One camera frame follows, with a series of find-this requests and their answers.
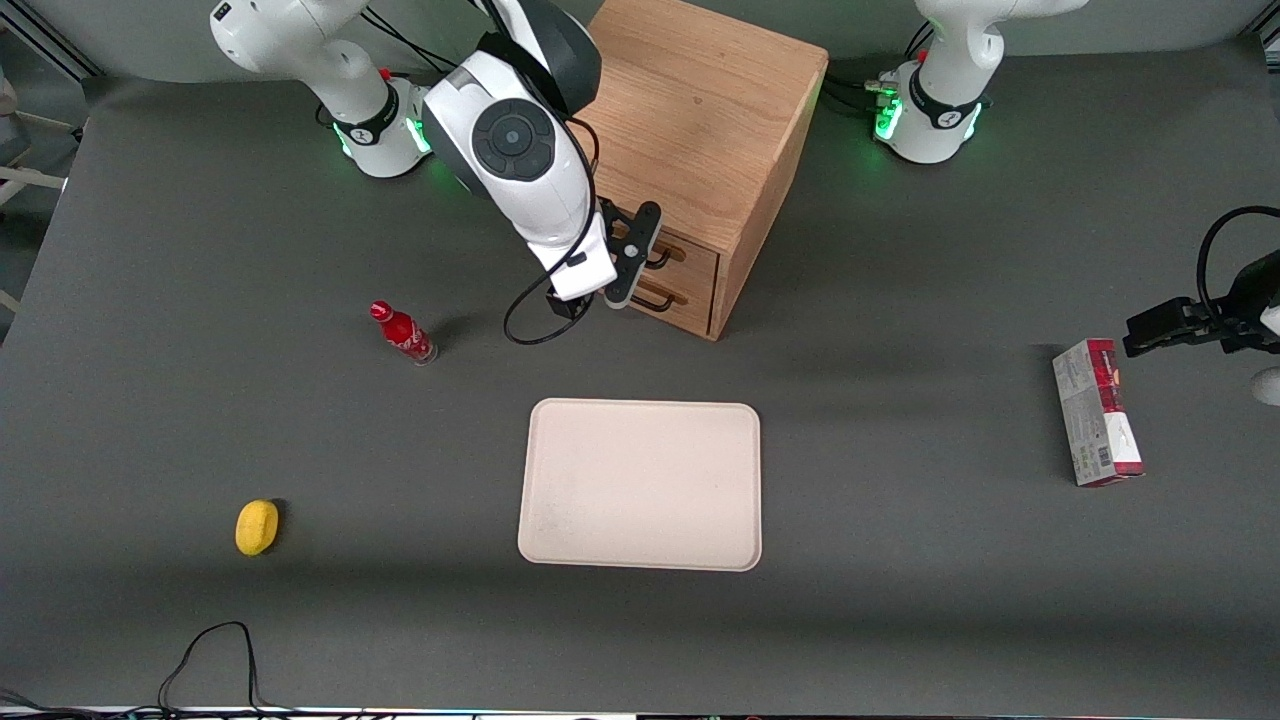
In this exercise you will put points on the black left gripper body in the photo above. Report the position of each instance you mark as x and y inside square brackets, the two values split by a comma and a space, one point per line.
[1249, 300]

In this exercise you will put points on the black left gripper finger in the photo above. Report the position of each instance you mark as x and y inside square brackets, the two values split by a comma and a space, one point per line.
[1185, 337]
[1180, 315]

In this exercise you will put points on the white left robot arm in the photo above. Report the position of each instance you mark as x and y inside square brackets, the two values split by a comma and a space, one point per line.
[940, 110]

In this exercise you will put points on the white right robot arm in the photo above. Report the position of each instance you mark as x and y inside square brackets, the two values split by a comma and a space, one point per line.
[510, 140]

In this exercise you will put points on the wooden drawer cabinet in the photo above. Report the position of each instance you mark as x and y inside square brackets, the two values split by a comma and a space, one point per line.
[710, 110]

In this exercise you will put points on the grey and red carton box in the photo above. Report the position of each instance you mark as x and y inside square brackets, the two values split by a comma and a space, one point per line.
[1095, 415]

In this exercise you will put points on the red cola bottle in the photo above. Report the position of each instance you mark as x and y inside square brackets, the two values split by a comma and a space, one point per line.
[403, 333]

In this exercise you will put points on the beige plastic tray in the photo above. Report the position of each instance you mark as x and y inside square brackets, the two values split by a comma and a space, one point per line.
[640, 485]

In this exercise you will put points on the yellow lemon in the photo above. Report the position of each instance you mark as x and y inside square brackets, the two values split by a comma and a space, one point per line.
[257, 527]

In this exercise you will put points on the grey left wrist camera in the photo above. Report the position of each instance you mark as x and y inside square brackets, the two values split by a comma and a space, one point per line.
[1270, 386]

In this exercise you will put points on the grey metal frame bar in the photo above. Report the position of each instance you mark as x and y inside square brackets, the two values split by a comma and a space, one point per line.
[55, 45]

